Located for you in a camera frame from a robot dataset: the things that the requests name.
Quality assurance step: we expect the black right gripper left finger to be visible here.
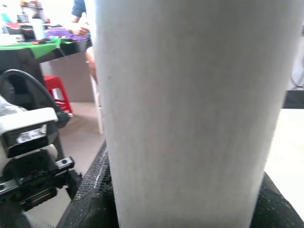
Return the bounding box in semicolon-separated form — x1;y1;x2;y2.
58;146;119;228

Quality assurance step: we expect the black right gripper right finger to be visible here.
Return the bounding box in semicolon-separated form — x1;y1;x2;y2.
251;172;304;228

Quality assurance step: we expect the white plastic table leg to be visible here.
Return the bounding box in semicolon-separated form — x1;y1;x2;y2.
94;0;304;228

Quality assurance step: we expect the white chair leg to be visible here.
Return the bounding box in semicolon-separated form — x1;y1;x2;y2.
89;73;105;135

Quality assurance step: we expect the red plastic stool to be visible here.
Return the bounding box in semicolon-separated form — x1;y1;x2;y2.
42;75;74;115

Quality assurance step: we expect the dark wooden desk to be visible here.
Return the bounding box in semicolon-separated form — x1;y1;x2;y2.
0;41;87;79

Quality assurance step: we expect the green table cloth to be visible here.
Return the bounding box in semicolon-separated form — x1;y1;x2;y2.
0;38;73;60

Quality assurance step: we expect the purple box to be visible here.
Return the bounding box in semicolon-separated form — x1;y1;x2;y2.
45;26;89;40

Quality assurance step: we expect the white bottle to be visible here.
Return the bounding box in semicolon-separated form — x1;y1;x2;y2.
32;18;46;41

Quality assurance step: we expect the person in blue shirt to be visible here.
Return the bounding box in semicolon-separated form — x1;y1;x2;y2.
70;0;98;85

